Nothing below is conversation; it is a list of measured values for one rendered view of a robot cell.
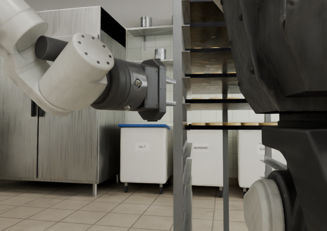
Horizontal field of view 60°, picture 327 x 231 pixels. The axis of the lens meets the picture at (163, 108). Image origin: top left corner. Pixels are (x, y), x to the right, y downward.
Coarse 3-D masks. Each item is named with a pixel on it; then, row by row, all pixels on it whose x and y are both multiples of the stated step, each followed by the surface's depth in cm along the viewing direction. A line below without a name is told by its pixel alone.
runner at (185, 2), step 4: (184, 0) 98; (188, 0) 98; (184, 4) 102; (188, 4) 102; (184, 8) 105; (188, 8) 105; (184, 12) 109; (188, 12) 109; (184, 16) 113; (188, 16) 113; (184, 20) 118; (188, 20) 118; (184, 24) 122
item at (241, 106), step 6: (186, 102) 98; (192, 102) 97; (198, 102) 97; (204, 102) 97; (210, 102) 97; (216, 102) 96; (222, 102) 96; (228, 102) 96; (234, 102) 96; (240, 102) 96; (246, 102) 95; (192, 108) 137; (198, 108) 137; (204, 108) 137; (210, 108) 137; (216, 108) 137; (222, 108) 137; (228, 108) 137; (234, 108) 137; (240, 108) 137; (246, 108) 137
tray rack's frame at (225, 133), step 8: (184, 72) 158; (184, 88) 157; (184, 96) 157; (224, 96) 157; (184, 112) 157; (224, 112) 156; (184, 120) 157; (224, 120) 156; (264, 120) 154; (184, 136) 156; (224, 136) 156; (224, 144) 156; (224, 152) 155; (184, 160) 156; (224, 160) 155; (224, 168) 155; (224, 176) 155; (184, 184) 155; (224, 184) 155; (224, 192) 154; (224, 200) 154; (224, 208) 154; (224, 216) 154; (224, 224) 154
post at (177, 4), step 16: (176, 0) 98; (176, 16) 98; (176, 32) 98; (176, 48) 97; (176, 64) 97; (176, 80) 97; (176, 96) 96; (176, 112) 96; (176, 128) 96; (176, 144) 96; (176, 160) 96; (176, 176) 95; (176, 192) 95; (176, 208) 95; (176, 224) 94
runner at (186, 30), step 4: (184, 28) 100; (188, 28) 100; (184, 32) 105; (188, 32) 105; (184, 36) 110; (188, 36) 110; (184, 40) 115; (188, 40) 115; (184, 44) 121; (188, 44) 121; (184, 48) 127; (188, 48) 127
